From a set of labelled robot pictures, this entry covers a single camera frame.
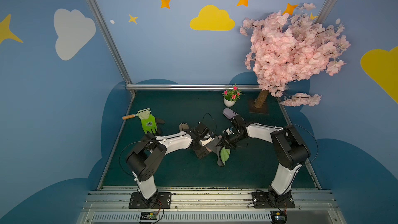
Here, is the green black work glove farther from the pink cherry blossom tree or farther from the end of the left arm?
the pink cherry blossom tree

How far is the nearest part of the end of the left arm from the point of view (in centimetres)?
69

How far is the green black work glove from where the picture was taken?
100 cm

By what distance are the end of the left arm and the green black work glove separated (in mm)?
316
